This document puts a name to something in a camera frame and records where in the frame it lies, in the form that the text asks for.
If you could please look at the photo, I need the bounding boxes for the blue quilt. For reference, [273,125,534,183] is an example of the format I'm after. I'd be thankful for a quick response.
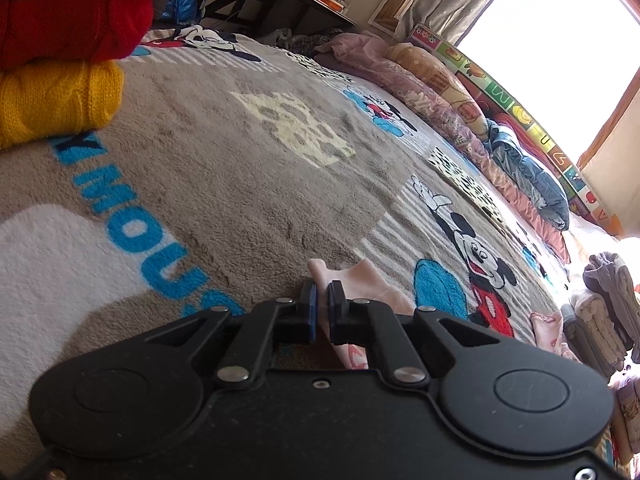
[482,120,571,231]

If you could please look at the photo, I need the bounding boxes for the orange tan blanket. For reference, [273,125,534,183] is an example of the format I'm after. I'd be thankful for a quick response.
[387,42,493,141]

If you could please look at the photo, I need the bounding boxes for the pink printed garment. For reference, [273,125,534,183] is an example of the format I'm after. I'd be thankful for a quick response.
[306,258,583,371]

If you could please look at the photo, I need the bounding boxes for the yellow knitted sweater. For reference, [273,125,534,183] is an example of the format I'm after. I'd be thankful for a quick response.
[0,60,125,150]

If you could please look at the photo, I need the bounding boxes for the grey cartoon printed blanket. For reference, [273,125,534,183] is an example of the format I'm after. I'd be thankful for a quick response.
[0,25,608,461]

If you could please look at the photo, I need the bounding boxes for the dark crumpled cloth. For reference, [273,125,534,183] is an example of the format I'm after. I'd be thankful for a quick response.
[260,27,346,57]

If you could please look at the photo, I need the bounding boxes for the red knitted sweater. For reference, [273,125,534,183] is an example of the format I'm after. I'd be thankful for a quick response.
[0,0,156,71]

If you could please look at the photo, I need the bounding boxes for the colourful alphabet foam mat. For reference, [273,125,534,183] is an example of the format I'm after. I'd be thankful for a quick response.
[407,25,623,236]

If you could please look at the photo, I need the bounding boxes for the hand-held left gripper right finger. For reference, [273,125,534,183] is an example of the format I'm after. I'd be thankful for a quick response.
[327,281,502,389]

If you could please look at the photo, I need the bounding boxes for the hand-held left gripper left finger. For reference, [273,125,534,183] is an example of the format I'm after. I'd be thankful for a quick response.
[144,281,318,387]

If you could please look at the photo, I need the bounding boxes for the window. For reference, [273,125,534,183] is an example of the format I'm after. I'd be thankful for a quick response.
[455,0,640,161]

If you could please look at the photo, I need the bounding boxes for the stack of grey folded clothes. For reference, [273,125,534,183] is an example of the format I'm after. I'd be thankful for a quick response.
[560,251,640,381]

